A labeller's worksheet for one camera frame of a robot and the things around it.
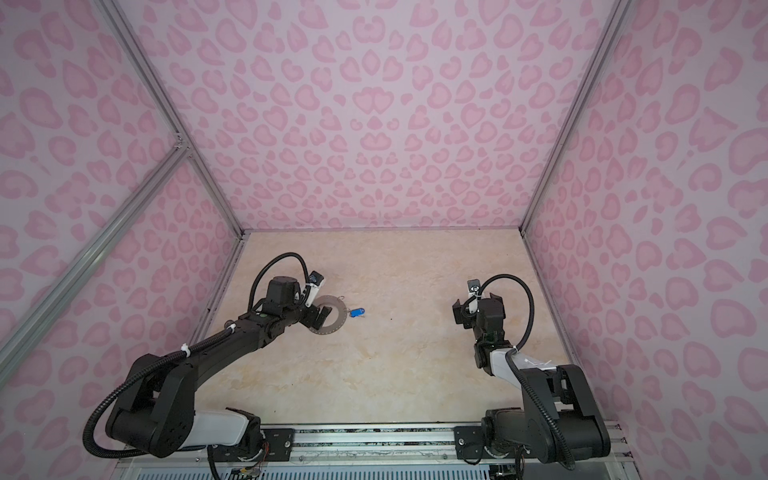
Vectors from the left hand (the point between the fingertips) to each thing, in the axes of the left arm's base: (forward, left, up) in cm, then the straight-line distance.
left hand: (317, 295), depth 90 cm
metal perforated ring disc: (+4, -1, -10) cm, 11 cm away
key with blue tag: (0, -11, -10) cm, 15 cm away
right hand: (-1, -48, 0) cm, 48 cm away
